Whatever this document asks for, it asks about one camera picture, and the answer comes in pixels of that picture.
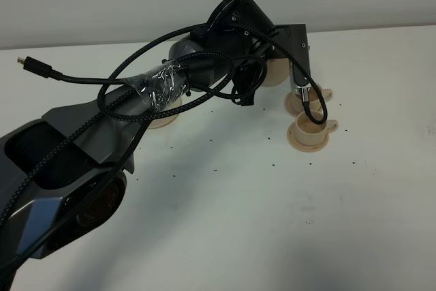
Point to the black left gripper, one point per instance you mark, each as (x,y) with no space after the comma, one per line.
(228,30)

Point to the beige ceramic teapot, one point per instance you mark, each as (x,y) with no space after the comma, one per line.
(278,70)

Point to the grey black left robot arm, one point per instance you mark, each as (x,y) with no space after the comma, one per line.
(63,175)

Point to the beige teapot saucer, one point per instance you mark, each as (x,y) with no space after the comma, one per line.
(158,123)

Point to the far beige cup saucer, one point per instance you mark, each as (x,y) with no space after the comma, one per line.
(293,103)

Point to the beige cup saucer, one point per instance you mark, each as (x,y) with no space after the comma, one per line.
(293,103)
(303,147)

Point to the near beige cup saucer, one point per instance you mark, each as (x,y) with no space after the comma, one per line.
(303,147)

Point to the near beige teacup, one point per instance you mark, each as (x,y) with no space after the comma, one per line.
(310,133)

